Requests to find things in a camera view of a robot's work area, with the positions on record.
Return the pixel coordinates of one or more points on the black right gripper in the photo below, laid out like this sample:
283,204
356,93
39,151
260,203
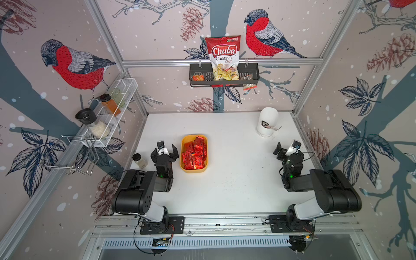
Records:
277,149

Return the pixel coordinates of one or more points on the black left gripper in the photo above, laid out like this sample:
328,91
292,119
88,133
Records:
174,154

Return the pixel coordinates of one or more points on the yellow storage box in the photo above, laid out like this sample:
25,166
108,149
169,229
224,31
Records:
194,169

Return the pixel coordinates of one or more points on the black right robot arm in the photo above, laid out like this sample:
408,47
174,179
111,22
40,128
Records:
333,192

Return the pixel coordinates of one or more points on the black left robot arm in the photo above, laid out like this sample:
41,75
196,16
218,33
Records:
135,192

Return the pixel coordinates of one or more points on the pile of red tea bags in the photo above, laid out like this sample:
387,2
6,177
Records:
194,152

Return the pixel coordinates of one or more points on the small glass jar black lid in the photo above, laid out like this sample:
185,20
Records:
139,160

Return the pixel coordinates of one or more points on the white mug with logo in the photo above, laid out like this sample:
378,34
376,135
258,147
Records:
268,122

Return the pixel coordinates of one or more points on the black lid rice jar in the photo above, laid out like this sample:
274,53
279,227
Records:
97,127

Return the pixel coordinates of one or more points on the orange spice bottle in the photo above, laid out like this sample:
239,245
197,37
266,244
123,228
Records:
110,104

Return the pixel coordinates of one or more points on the green item on shelf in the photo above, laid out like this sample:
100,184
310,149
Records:
118,96

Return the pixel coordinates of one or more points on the Chuba cassava chips bag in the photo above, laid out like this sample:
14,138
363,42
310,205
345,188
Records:
224,56

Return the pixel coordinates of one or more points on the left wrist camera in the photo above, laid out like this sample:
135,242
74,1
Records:
161,148

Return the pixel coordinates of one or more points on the white wire wall shelf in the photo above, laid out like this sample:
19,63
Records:
128,86

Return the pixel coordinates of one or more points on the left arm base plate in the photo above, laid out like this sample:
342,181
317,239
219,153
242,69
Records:
171,225

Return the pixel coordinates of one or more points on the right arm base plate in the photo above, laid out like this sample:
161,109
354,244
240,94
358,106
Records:
283,224

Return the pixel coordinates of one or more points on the black wire wall basket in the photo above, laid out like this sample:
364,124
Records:
203,75

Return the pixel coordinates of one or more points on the chrome wire rack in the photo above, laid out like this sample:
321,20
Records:
71,154

